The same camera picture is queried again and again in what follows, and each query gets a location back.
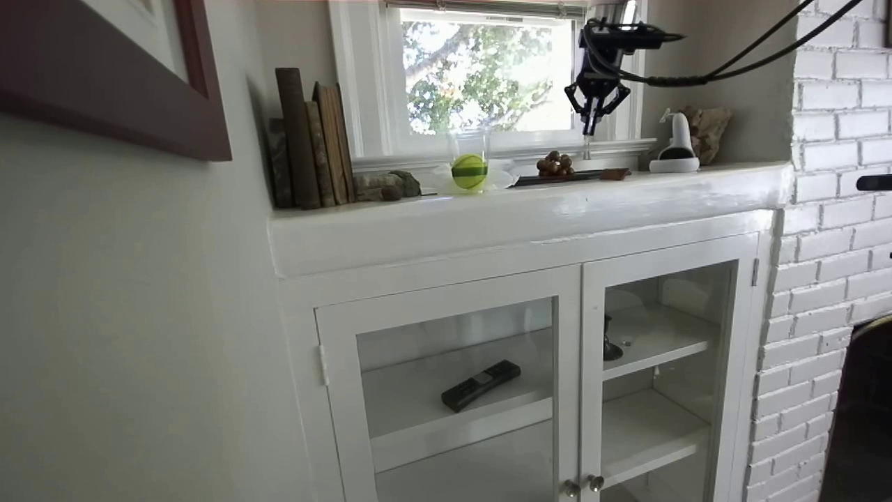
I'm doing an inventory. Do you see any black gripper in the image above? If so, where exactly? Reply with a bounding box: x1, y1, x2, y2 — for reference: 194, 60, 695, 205
566, 16, 679, 138

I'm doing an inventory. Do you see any red framed picture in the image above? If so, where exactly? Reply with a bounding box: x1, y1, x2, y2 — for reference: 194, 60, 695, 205
0, 0, 232, 163

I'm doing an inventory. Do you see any window with white frame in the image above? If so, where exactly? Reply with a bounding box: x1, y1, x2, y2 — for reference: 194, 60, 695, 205
325, 0, 646, 163

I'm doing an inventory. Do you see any white brick fireplace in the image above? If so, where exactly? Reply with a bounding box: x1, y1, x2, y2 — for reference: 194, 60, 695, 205
743, 0, 892, 502

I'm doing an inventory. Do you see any left glass cabinet door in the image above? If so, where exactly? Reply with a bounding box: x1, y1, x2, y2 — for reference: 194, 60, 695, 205
316, 267, 579, 502

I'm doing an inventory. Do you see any row of old books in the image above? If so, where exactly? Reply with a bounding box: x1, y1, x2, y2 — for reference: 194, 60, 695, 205
264, 67, 356, 209

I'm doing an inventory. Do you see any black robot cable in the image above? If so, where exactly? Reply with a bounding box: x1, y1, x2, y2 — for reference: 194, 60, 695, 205
622, 0, 866, 93

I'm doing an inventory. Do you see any brown wooden bead cluster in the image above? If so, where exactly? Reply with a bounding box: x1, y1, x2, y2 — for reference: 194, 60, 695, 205
534, 152, 573, 180

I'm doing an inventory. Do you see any green tennis ball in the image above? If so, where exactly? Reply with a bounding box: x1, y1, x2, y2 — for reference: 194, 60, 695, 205
451, 154, 487, 191

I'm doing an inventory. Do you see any grey rock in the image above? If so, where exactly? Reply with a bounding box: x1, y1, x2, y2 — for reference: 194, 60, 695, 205
355, 171, 420, 200

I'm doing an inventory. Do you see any small dark object on shelf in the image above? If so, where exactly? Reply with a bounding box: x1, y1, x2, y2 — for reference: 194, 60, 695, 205
603, 316, 624, 364

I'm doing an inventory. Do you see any black remote control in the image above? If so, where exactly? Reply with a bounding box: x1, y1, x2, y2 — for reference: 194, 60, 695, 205
440, 361, 522, 414

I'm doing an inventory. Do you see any dark flat tray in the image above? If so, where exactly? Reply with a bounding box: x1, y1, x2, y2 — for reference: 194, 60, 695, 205
511, 168, 629, 191

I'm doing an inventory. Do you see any right glass cabinet door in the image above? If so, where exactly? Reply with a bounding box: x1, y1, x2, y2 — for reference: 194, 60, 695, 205
576, 238, 760, 502

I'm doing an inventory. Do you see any white built-in cabinet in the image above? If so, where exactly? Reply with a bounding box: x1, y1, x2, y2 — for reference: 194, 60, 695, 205
271, 164, 791, 502

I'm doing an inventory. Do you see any clear glass cup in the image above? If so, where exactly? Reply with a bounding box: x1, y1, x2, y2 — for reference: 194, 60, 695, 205
449, 127, 487, 193

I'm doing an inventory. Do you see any glass cabinet door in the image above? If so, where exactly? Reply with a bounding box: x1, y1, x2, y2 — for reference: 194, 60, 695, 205
316, 267, 579, 502
576, 238, 760, 502

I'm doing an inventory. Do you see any beige coral piece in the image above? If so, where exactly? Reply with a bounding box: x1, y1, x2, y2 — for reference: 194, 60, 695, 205
679, 106, 730, 164

